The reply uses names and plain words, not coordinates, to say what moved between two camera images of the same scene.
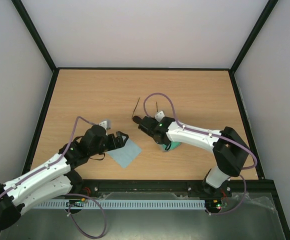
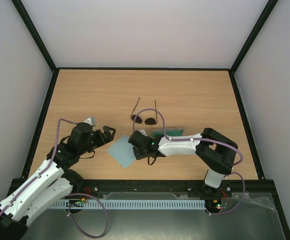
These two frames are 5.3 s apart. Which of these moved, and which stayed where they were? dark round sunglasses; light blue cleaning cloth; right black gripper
Moved: right black gripper
Stayed: dark round sunglasses; light blue cleaning cloth
